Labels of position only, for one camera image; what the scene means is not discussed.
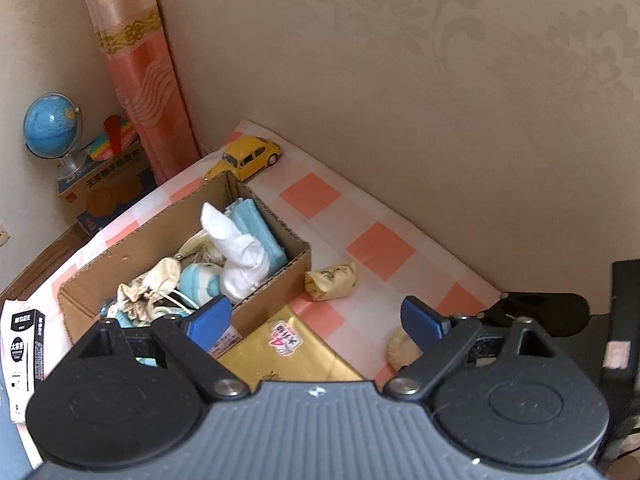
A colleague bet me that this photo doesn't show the pink checkered tablecloth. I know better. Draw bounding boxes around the pink checkered tablecloth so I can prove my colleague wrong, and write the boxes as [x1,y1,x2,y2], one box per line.
[0,119,503,386]

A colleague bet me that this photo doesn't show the beige round pouch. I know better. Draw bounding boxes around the beige round pouch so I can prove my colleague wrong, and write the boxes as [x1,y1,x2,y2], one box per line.
[387,327,426,372]

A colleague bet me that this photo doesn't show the blue desk globe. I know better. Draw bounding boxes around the blue desk globe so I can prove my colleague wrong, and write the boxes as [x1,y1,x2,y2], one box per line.
[22,92,85,178]

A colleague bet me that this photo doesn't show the blue embroidered sachet with tassel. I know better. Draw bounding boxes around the blue embroidered sachet with tassel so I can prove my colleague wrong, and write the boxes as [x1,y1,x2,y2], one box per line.
[177,261,224,307]

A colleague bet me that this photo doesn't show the pink patterned curtain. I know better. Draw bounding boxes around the pink patterned curtain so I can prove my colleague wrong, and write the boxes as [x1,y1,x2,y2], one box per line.
[77,0,202,186]

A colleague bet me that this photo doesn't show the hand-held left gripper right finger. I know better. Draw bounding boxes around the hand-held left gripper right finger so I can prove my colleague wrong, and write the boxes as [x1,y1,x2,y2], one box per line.
[382,296,568,404]

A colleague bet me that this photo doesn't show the white socks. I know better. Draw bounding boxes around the white socks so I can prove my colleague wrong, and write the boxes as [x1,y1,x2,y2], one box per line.
[200,202,273,303]

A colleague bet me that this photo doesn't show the cream tasselled sachet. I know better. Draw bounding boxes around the cream tasselled sachet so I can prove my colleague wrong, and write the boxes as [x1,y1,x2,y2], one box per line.
[177,230,227,266]

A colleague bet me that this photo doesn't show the rainbow coloured toy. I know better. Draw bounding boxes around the rainbow coloured toy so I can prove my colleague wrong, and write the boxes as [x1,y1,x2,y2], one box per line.
[82,116,143,161]

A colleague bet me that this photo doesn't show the brown cardboard box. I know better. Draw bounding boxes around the brown cardboard box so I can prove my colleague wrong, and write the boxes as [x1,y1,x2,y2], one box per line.
[56,170,313,362]

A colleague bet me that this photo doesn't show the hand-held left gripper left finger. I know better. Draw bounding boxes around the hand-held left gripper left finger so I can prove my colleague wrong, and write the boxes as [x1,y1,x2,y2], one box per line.
[67,296,249,404]

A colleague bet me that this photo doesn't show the blue face masks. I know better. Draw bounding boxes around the blue face masks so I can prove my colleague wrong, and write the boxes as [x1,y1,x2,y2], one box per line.
[223,197,290,281]

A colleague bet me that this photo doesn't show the small gold printed sachet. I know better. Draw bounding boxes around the small gold printed sachet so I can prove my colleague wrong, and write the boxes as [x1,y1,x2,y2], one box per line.
[304,260,359,302]

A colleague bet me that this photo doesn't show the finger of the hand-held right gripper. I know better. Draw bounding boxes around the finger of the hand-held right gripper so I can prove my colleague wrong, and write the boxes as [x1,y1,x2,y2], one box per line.
[499,291,551,337]

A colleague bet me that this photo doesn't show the gold tissue pack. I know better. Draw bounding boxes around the gold tissue pack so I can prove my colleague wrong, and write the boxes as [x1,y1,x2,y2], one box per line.
[217,305,367,383]

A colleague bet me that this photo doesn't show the yellow toy car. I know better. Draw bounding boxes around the yellow toy car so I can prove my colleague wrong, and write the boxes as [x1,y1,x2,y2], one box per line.
[203,136,282,183]

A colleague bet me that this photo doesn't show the gold drawstring pouch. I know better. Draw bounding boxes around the gold drawstring pouch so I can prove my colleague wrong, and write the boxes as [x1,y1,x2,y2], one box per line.
[116,257,182,322]

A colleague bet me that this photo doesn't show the black and white pen box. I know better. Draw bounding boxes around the black and white pen box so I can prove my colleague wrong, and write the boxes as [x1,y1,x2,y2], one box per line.
[0,299,48,423]

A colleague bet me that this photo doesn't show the orange and blue carton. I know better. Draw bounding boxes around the orange and blue carton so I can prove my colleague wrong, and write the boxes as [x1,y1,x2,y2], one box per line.
[56,142,158,238]

